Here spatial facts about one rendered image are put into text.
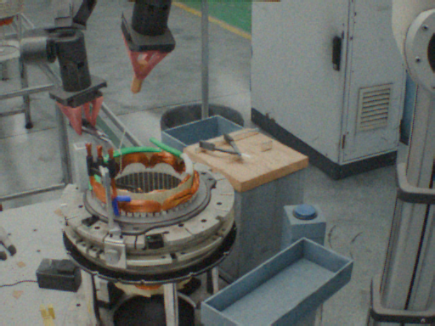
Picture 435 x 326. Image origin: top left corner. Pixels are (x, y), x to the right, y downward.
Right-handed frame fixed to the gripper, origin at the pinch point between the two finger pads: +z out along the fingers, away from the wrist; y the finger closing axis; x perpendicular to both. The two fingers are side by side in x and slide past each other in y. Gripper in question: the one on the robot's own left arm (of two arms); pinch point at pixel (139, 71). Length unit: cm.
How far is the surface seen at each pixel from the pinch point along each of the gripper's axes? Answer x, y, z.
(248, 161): 28.2, -2.0, 26.9
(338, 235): 138, -63, 154
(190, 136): 25, -23, 39
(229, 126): 33, -22, 35
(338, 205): 154, -87, 162
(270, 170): 30.7, 2.9, 24.8
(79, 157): -9.0, 0.5, 18.5
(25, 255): -18, -13, 66
